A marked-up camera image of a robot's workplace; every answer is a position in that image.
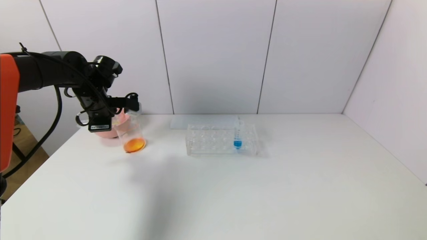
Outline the test tube with yellow pigment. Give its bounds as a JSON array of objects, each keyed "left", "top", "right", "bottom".
[{"left": 111, "top": 116, "right": 129, "bottom": 129}]

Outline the clear acrylic test tube rack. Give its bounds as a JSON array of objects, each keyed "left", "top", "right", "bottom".
[{"left": 186, "top": 122, "right": 258, "bottom": 156}]

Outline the test tube with blue pigment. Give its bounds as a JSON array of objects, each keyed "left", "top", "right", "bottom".
[{"left": 234, "top": 116, "right": 243, "bottom": 150}]

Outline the clear glass beaker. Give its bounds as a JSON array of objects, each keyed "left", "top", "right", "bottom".
[{"left": 115, "top": 115, "right": 146, "bottom": 154}]

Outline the flat white sheet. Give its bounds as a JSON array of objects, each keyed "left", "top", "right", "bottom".
[{"left": 170, "top": 115, "right": 240, "bottom": 130}]

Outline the pink plastic bowl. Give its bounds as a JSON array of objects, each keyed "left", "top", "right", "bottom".
[{"left": 93, "top": 108, "right": 131, "bottom": 139}]

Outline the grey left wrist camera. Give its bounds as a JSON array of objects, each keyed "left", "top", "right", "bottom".
[{"left": 125, "top": 100, "right": 142, "bottom": 117}]

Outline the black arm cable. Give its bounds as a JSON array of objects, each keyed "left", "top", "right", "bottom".
[{"left": 3, "top": 85, "right": 63, "bottom": 178}]

